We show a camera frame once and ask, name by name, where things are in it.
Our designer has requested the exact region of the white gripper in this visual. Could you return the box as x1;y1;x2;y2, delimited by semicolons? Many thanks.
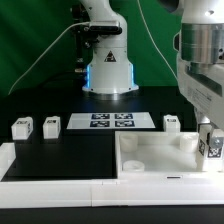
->
176;29;224;133

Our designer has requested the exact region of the white square tabletop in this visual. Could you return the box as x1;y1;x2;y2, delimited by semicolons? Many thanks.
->
114;130;224;178

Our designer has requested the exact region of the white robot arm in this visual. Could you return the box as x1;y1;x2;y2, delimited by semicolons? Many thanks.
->
80;0;224;131

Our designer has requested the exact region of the white sheet with tags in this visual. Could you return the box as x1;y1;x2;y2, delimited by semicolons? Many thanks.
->
67;112;155;130

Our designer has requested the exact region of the white U-shaped obstacle fence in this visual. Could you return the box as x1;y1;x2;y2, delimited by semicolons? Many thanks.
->
0;143;224;209

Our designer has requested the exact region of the white cable right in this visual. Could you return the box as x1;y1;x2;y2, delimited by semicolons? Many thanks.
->
135;0;180;83

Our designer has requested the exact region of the white cable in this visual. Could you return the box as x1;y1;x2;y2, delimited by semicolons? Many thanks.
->
135;0;180;83
7;21;91;96

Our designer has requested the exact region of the black mount post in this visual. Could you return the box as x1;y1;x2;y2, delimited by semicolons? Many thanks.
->
70;3;89;75

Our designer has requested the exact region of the white cable left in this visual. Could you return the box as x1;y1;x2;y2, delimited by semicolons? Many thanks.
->
7;21;91;96

